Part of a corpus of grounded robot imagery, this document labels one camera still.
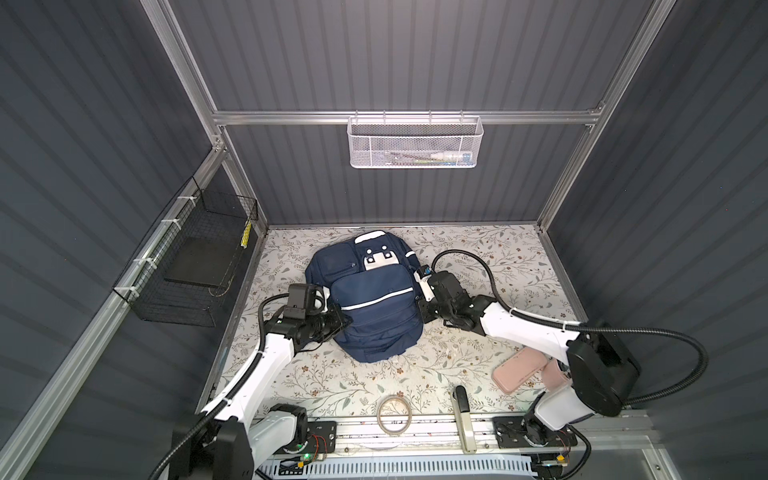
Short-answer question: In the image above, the navy blue student backpack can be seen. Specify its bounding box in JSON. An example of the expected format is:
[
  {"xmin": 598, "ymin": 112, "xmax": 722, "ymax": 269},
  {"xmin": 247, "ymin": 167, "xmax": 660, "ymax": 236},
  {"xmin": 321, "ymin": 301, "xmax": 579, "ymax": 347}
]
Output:
[{"xmin": 305, "ymin": 230, "xmax": 424, "ymax": 363}]

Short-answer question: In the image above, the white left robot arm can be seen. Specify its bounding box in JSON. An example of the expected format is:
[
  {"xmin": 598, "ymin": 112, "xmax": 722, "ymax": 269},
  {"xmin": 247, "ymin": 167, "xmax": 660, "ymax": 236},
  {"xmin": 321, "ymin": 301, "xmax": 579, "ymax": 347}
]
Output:
[{"xmin": 149, "ymin": 284, "xmax": 351, "ymax": 479}]

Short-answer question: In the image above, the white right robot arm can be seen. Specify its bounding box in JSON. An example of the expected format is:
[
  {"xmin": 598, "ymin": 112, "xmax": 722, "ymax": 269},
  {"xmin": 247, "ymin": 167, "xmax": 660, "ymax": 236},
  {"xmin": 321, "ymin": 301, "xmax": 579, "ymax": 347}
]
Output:
[{"xmin": 414, "ymin": 267, "xmax": 641, "ymax": 446}]

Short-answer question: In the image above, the pink pencil case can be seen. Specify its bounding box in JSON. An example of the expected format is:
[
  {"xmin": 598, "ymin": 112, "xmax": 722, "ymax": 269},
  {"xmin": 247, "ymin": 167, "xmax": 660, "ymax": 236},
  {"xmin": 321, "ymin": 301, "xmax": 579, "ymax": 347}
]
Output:
[{"xmin": 491, "ymin": 347, "xmax": 549, "ymax": 394}]

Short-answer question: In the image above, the beige stapler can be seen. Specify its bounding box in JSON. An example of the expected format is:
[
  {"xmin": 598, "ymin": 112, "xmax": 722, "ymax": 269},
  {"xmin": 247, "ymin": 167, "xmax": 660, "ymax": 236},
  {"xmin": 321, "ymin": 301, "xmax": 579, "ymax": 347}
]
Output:
[{"xmin": 451, "ymin": 385, "xmax": 477, "ymax": 454}]

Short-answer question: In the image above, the clear tape roll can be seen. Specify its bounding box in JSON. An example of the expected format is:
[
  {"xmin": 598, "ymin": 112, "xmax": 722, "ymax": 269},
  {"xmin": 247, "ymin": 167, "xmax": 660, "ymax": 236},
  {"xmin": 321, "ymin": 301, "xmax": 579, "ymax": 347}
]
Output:
[{"xmin": 376, "ymin": 394, "xmax": 413, "ymax": 437}]

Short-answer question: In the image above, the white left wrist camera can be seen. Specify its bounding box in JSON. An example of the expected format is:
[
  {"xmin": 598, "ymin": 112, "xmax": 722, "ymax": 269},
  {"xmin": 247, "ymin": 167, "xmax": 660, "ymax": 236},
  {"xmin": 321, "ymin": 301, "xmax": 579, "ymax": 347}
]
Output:
[{"xmin": 312, "ymin": 286, "xmax": 328, "ymax": 314}]

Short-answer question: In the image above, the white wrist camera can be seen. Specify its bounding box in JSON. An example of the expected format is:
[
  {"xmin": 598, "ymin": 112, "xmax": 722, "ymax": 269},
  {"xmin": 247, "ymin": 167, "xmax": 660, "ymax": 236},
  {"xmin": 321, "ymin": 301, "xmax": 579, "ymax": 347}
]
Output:
[
  {"xmin": 312, "ymin": 286, "xmax": 328, "ymax": 314},
  {"xmin": 414, "ymin": 269, "xmax": 434, "ymax": 303}
]

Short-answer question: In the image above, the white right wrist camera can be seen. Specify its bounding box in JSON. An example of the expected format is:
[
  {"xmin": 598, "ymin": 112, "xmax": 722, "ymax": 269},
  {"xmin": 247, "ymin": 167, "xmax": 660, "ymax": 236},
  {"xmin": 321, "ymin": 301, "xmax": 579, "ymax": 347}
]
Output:
[{"xmin": 414, "ymin": 269, "xmax": 434, "ymax": 303}]

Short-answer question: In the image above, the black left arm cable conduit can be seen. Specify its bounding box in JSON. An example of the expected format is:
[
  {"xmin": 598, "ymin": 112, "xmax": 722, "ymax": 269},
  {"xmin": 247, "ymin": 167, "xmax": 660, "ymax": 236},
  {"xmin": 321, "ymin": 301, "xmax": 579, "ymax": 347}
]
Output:
[{"xmin": 146, "ymin": 292, "xmax": 292, "ymax": 480}]

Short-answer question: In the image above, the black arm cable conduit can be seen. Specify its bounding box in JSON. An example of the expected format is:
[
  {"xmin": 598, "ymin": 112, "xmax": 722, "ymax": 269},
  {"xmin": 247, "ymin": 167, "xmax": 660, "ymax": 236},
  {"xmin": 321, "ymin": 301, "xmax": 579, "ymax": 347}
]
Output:
[
  {"xmin": 146, "ymin": 292, "xmax": 292, "ymax": 480},
  {"xmin": 430, "ymin": 248, "xmax": 710, "ymax": 406}
]

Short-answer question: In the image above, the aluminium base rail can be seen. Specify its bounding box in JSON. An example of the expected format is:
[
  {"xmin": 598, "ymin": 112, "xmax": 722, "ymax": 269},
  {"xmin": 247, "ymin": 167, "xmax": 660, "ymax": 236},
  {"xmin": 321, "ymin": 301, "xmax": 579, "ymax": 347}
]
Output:
[{"xmin": 176, "ymin": 412, "xmax": 655, "ymax": 457}]

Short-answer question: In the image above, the black wire basket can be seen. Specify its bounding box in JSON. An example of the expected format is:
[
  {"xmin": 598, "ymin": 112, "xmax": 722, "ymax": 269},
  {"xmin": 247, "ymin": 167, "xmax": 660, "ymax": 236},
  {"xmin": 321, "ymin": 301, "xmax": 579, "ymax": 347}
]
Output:
[{"xmin": 113, "ymin": 182, "xmax": 259, "ymax": 328}]

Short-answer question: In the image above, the white wire mesh basket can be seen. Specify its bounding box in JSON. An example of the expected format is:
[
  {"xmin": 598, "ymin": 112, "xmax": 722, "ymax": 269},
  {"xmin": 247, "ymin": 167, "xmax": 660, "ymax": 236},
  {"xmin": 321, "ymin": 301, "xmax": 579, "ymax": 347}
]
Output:
[{"xmin": 346, "ymin": 115, "xmax": 484, "ymax": 169}]

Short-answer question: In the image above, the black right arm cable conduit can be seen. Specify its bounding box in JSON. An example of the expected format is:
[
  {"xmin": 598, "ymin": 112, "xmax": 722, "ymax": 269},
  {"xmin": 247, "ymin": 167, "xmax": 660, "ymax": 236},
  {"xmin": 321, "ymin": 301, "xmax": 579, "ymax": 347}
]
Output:
[{"xmin": 430, "ymin": 248, "xmax": 710, "ymax": 406}]

